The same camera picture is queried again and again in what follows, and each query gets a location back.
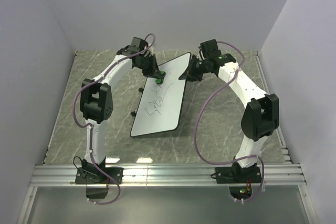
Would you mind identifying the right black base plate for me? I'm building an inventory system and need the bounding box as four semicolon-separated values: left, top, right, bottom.
210;164;262;184

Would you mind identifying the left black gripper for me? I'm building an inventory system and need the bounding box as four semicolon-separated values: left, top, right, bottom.
136;55;163;80

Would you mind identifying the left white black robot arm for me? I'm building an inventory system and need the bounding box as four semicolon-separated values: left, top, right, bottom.
75;37;165;183

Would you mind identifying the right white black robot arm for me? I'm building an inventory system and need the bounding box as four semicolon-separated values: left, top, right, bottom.
179;39;279;182

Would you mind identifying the green whiteboard eraser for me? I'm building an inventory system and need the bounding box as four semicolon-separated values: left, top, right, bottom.
155;70;166;85

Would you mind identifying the aluminium front rail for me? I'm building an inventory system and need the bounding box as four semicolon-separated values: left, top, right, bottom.
29;164;306;187

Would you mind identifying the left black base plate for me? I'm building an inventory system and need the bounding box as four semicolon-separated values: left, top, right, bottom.
75;167;124;185

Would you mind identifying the white whiteboard black frame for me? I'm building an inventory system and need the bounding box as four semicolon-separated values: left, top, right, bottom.
130;52;192;137

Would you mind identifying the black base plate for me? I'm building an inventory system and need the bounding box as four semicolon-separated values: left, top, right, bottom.
75;167;124;185
210;164;262;184

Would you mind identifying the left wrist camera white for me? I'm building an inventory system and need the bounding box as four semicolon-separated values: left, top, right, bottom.
145;47;155;57

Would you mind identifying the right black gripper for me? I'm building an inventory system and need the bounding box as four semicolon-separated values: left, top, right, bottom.
179;55;208;82

